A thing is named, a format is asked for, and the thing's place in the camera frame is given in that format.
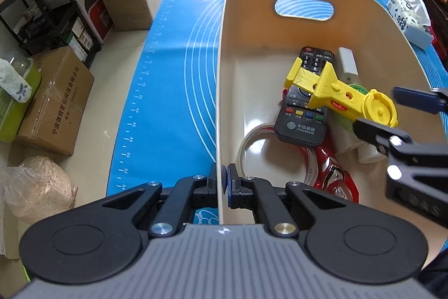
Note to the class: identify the blue silicone mat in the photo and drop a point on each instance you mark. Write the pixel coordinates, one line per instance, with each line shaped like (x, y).
(168, 74)

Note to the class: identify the white tissue pack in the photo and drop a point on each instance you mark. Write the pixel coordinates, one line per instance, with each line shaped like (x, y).
(407, 18)

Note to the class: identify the white rolled towel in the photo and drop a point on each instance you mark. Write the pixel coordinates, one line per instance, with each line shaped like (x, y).
(14, 81)

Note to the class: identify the clear tape roll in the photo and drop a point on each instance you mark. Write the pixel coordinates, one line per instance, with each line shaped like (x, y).
(249, 138)

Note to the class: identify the beige plastic basket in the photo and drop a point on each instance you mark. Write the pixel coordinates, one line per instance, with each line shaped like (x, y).
(252, 74)

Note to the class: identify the black metal rack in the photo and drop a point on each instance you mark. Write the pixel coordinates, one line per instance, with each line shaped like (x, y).
(35, 46)

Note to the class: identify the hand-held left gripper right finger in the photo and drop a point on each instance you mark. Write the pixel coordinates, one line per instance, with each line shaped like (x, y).
(233, 187)

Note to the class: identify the black remote control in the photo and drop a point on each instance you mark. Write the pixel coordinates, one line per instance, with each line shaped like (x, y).
(301, 124)

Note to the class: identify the green round lid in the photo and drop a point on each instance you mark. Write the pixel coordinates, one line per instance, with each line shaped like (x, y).
(357, 87)

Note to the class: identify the yellow plastic toy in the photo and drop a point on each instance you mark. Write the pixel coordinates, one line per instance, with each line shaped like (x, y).
(329, 88)

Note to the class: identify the red appliance box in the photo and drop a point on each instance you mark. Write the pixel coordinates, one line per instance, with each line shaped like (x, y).
(98, 11)

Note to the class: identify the dark cloth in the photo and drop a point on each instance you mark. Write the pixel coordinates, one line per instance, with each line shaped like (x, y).
(435, 278)

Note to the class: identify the white charger block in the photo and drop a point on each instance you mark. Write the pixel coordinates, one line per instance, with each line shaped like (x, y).
(348, 62)

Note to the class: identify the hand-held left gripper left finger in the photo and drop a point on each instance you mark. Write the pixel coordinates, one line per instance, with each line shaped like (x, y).
(204, 190)

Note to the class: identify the red silver toy figure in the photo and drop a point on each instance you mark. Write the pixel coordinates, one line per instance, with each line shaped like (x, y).
(325, 159)

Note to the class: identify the bag of wood shavings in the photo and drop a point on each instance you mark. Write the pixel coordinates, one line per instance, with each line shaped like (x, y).
(42, 187)

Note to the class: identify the green plastic container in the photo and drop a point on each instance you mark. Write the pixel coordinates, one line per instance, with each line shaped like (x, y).
(17, 120)

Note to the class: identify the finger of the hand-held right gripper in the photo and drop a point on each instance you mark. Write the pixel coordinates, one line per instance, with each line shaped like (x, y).
(381, 134)
(416, 97)

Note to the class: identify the cardboard box with black print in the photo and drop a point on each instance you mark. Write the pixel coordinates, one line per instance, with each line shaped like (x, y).
(59, 99)

